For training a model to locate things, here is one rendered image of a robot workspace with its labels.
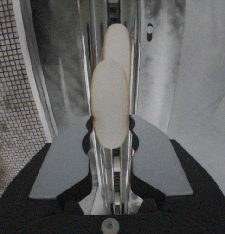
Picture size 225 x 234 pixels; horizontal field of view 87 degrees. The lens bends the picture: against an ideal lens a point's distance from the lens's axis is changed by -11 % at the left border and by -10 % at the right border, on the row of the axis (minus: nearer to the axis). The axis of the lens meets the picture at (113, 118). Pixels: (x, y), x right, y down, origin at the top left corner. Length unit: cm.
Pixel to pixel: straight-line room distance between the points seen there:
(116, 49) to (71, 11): 9
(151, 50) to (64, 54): 13
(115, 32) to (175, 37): 8
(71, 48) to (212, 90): 27
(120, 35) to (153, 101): 10
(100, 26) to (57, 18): 8
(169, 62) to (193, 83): 9
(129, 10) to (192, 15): 11
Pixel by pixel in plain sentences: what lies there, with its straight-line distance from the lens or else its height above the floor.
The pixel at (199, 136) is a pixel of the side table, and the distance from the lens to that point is 35.
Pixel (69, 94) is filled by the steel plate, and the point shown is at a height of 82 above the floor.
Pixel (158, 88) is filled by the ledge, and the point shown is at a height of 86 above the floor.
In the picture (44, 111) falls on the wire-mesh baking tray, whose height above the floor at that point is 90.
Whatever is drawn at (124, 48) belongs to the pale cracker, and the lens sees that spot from 19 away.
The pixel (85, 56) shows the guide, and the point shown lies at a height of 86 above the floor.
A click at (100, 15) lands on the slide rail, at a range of 20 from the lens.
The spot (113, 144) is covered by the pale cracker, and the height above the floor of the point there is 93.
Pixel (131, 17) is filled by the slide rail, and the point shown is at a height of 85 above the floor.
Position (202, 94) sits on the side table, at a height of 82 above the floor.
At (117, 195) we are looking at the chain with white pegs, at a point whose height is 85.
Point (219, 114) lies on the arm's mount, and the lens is 32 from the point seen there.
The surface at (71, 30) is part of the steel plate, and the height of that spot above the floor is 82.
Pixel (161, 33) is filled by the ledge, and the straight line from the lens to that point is 20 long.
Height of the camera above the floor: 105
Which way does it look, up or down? 61 degrees down
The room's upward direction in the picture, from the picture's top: 179 degrees clockwise
